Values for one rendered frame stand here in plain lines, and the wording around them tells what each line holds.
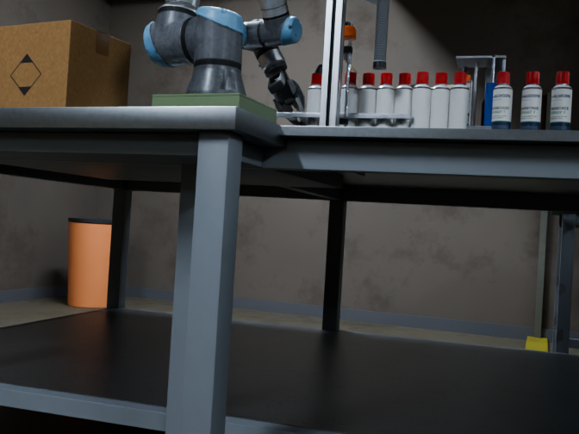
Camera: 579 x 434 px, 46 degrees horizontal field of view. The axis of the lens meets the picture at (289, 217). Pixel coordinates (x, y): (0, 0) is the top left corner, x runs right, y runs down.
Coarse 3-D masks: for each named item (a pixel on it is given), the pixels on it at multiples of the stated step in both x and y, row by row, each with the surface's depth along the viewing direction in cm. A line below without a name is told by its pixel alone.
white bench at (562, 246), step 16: (560, 224) 338; (576, 224) 280; (560, 240) 338; (560, 256) 283; (560, 272) 280; (560, 288) 280; (560, 304) 280; (560, 320) 279; (560, 336) 279; (560, 352) 279
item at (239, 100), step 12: (156, 96) 157; (168, 96) 156; (180, 96) 155; (192, 96) 154; (204, 96) 153; (216, 96) 152; (228, 96) 151; (240, 96) 150; (252, 108) 157; (264, 108) 163; (276, 120) 170
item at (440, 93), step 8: (440, 72) 189; (440, 80) 189; (432, 88) 191; (440, 88) 188; (448, 88) 189; (432, 96) 190; (440, 96) 188; (448, 96) 189; (432, 104) 190; (440, 104) 188; (448, 104) 189; (432, 112) 190; (440, 112) 188; (448, 112) 190; (432, 120) 189; (440, 120) 188
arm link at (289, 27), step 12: (264, 0) 185; (276, 0) 185; (264, 12) 188; (276, 12) 186; (288, 12) 189; (264, 24) 191; (276, 24) 188; (288, 24) 187; (300, 24) 191; (264, 36) 192; (276, 36) 190; (288, 36) 188; (300, 36) 191
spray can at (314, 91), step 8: (312, 80) 200; (320, 80) 200; (312, 88) 199; (320, 88) 199; (312, 96) 199; (320, 96) 199; (312, 104) 199; (320, 104) 199; (312, 112) 199; (312, 120) 199
